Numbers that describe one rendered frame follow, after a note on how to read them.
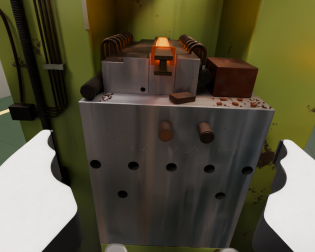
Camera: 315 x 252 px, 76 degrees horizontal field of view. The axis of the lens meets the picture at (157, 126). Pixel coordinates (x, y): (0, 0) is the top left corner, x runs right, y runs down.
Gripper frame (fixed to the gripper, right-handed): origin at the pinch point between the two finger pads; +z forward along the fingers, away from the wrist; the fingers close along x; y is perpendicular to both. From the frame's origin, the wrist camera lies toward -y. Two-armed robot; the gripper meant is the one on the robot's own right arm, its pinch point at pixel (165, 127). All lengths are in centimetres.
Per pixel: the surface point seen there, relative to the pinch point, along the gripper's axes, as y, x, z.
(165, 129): 11.6, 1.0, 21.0
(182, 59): 0.8, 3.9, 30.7
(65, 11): -7, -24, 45
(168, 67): 1.0, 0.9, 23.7
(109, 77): 5.0, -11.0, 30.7
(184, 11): -9, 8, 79
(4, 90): 91, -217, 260
